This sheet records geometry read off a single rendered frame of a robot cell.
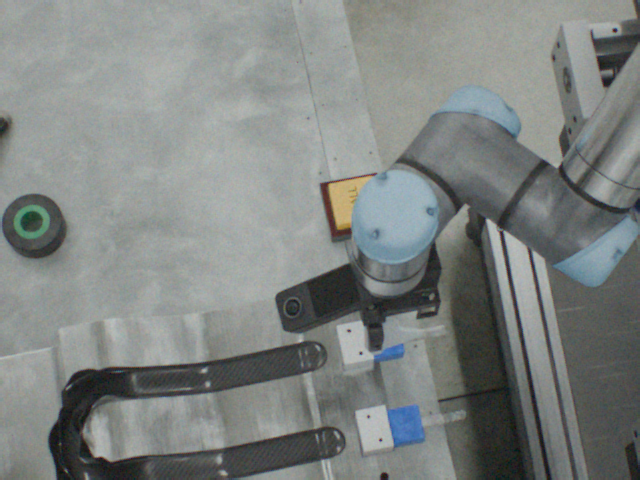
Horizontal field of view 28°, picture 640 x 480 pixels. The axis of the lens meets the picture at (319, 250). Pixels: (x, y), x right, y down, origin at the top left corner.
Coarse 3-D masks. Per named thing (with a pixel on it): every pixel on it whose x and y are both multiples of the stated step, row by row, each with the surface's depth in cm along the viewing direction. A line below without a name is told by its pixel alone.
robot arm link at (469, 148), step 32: (480, 96) 120; (448, 128) 119; (480, 128) 119; (512, 128) 120; (416, 160) 118; (448, 160) 118; (480, 160) 118; (512, 160) 118; (448, 192) 117; (480, 192) 118; (512, 192) 117
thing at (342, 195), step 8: (328, 184) 171; (336, 184) 171; (344, 184) 171; (352, 184) 171; (360, 184) 171; (336, 192) 171; (344, 192) 171; (352, 192) 171; (336, 200) 170; (344, 200) 170; (352, 200) 170; (336, 208) 170; (344, 208) 170; (336, 216) 170; (344, 216) 170; (336, 224) 170; (344, 224) 170
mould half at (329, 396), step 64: (128, 320) 156; (192, 320) 160; (256, 320) 160; (0, 384) 160; (64, 384) 160; (256, 384) 158; (320, 384) 157; (0, 448) 158; (128, 448) 150; (192, 448) 154
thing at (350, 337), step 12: (348, 324) 157; (360, 324) 157; (348, 336) 156; (360, 336) 156; (420, 336) 158; (432, 336) 159; (348, 348) 156; (360, 348) 156; (396, 348) 157; (348, 360) 155; (360, 360) 155; (372, 360) 156; (384, 360) 159
